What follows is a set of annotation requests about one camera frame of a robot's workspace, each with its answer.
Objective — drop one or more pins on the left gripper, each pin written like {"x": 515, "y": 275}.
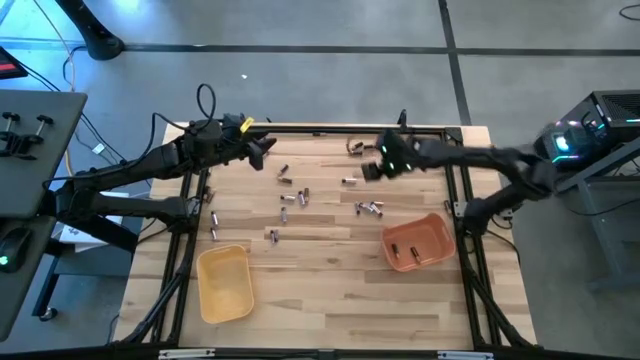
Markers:
{"x": 235, "y": 146}

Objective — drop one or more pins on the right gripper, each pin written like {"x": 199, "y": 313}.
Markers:
{"x": 395, "y": 155}

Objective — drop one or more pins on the yellow plastic bin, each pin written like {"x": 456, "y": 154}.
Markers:
{"x": 225, "y": 285}

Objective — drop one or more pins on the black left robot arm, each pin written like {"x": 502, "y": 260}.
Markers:
{"x": 150, "y": 160}

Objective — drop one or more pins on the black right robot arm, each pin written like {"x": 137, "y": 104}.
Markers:
{"x": 475, "y": 155}

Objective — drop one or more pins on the yellow tag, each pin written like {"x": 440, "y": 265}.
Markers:
{"x": 246, "y": 125}

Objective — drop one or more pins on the black table edge clip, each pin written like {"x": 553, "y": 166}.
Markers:
{"x": 402, "y": 119}

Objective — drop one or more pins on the pink plastic basket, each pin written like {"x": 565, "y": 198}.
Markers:
{"x": 430, "y": 235}

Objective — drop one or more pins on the white power adapter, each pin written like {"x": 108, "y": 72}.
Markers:
{"x": 98, "y": 148}

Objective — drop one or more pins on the white cardboard box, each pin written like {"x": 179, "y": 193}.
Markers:
{"x": 82, "y": 235}

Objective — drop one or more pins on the black curved stand base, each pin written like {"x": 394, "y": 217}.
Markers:
{"x": 95, "y": 35}

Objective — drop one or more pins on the grey metal stand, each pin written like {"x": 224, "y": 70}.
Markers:
{"x": 587, "y": 220}

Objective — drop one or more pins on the grey desk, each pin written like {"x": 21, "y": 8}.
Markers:
{"x": 40, "y": 165}

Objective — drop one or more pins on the black desk clamp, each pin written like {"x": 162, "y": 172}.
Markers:
{"x": 17, "y": 142}

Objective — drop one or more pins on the computer tower with coloured lights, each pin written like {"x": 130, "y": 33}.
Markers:
{"x": 615, "y": 110}

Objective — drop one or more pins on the black computer mouse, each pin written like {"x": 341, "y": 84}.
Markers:
{"x": 12, "y": 247}

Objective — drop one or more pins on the device with red screen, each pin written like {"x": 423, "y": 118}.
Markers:
{"x": 7, "y": 65}

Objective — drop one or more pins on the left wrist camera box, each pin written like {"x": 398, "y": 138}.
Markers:
{"x": 231, "y": 124}

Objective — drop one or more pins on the black aluminium table frame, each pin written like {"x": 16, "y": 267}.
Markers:
{"x": 380, "y": 354}

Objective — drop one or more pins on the white table edge bracket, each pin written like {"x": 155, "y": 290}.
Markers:
{"x": 465, "y": 355}
{"x": 186, "y": 354}

